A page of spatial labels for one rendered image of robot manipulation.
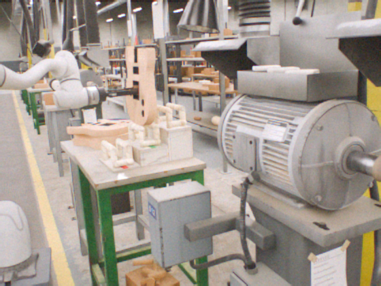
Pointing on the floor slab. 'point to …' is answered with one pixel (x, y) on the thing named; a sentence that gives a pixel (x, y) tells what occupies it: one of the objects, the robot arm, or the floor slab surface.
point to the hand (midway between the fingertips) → (135, 90)
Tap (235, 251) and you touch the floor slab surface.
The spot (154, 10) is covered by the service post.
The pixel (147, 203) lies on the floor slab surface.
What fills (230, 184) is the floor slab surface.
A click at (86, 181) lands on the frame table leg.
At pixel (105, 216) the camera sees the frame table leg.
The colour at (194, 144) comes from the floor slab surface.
